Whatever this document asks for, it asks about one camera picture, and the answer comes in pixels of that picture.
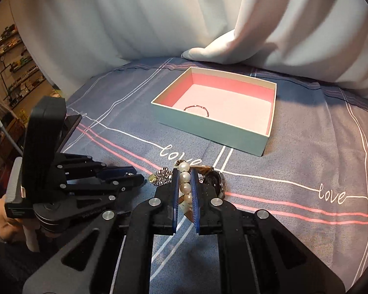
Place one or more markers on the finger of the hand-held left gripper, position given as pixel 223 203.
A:
pixel 92 167
pixel 110 186

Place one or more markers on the background shop shelves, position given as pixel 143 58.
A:
pixel 15 67

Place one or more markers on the light blue pole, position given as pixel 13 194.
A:
pixel 3 127

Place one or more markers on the teal box with pink lining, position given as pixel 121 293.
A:
pixel 217 98

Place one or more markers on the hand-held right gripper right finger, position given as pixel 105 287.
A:
pixel 194 202

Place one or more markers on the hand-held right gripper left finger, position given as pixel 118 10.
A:
pixel 175 200

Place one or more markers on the white curtain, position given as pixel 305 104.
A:
pixel 171 15

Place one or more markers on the rhinestone jewelry piece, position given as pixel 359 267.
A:
pixel 162 177

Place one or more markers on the thin metal bangle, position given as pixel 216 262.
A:
pixel 197 107

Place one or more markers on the black flat phone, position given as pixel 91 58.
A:
pixel 74 128

